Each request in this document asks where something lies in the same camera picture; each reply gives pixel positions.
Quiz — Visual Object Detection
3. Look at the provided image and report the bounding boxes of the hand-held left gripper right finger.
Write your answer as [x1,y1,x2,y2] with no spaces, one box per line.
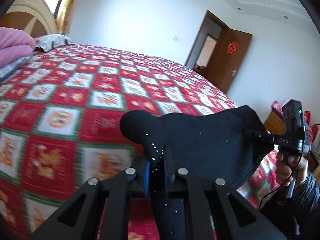
[161,145,287,240]

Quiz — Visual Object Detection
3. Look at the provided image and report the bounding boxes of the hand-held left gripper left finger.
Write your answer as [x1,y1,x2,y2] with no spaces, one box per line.
[29,156,152,240]

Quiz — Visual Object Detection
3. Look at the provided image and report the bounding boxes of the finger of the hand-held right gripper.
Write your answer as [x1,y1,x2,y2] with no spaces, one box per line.
[243,129,274,143]

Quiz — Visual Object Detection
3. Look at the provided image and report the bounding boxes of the dark pants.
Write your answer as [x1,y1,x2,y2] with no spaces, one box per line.
[119,105,278,240]

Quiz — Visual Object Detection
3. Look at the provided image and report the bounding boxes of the person's right forearm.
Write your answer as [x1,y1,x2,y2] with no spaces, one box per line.
[262,165,320,240]

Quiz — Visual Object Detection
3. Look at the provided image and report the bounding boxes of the person's right hand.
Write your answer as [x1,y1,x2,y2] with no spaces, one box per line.
[276,151,309,189]

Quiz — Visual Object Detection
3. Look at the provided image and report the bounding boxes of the red bag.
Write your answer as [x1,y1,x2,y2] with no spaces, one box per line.
[271,101,284,115]
[311,123,320,143]

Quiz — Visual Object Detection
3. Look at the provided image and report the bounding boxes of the wooden cabinet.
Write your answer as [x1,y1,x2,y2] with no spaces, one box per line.
[264,111,286,134]

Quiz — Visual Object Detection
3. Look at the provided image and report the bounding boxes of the brown wooden door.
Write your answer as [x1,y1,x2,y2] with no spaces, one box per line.
[205,27,252,94]

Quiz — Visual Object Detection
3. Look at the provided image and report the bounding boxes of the red paper door decoration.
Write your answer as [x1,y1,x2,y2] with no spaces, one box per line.
[226,41,238,55]

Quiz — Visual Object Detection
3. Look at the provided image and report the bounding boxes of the red checkered printed blanket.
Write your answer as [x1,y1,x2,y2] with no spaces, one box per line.
[0,42,278,240]

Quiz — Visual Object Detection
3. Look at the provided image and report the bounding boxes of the patterned pillow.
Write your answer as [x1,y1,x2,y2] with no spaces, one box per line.
[34,34,75,53]

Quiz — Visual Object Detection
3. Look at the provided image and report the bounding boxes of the grey folded blanket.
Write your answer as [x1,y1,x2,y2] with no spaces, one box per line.
[0,55,33,83]

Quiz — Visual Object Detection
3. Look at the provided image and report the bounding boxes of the pink quilt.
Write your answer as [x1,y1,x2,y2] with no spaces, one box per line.
[0,27,35,68]

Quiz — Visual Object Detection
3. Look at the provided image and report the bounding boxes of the yellow curtain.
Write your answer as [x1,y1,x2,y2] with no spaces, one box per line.
[55,0,85,34]

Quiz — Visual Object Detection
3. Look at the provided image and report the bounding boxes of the cream bed headboard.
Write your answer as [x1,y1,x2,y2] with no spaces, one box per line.
[5,0,57,37]

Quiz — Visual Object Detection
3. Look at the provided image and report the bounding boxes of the brown door frame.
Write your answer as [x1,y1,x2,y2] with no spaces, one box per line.
[184,9,229,74]

